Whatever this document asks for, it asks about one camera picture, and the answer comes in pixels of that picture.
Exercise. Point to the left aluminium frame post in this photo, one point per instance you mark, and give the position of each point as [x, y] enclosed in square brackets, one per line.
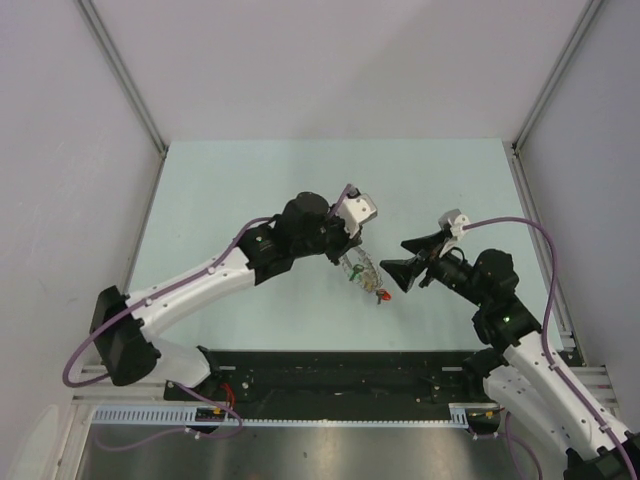
[114, 60]

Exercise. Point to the aluminium frame post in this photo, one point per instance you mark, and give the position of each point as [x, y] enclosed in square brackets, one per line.
[586, 20]
[114, 60]

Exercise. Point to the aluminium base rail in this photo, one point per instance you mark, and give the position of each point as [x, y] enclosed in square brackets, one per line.
[597, 381]
[98, 387]

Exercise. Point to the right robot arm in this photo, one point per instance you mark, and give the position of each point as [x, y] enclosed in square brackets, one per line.
[518, 369]

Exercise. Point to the right aluminium frame post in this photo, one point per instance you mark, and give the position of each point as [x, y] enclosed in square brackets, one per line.
[586, 20]

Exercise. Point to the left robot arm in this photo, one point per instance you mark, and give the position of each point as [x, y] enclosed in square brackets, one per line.
[127, 329]

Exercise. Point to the red tag key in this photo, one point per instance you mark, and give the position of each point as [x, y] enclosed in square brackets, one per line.
[383, 296]

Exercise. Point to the green tag key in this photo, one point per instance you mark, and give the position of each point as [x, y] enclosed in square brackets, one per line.
[357, 270]

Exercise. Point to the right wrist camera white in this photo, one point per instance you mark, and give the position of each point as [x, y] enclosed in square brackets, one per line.
[454, 223]

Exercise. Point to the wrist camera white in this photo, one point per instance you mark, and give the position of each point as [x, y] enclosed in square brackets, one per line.
[355, 212]
[454, 223]

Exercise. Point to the white slotted cable duct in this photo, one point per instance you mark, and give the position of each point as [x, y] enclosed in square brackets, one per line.
[194, 416]

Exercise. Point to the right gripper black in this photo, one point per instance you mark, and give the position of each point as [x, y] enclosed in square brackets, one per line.
[405, 270]

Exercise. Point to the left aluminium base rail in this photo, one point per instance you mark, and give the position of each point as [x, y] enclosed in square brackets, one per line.
[98, 387]

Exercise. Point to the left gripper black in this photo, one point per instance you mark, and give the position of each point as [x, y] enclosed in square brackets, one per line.
[346, 242]

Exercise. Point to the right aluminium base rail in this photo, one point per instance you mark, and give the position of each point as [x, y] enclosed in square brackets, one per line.
[597, 381]

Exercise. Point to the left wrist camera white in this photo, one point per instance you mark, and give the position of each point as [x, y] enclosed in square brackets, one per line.
[355, 212]

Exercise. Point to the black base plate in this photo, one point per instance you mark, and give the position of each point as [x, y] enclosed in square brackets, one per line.
[384, 385]

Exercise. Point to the large metal keyring organizer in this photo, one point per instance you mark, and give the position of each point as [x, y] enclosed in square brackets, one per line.
[358, 255]

